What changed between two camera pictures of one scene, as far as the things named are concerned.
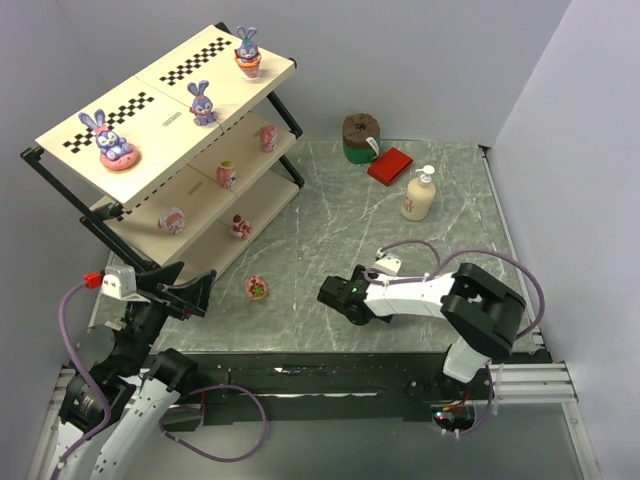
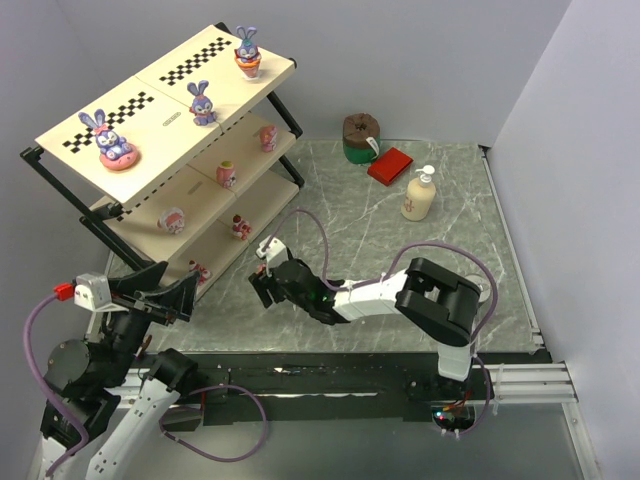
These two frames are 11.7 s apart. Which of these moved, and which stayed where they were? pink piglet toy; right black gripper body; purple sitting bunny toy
Moved: right black gripper body
Stayed: pink piglet toy; purple sitting bunny toy
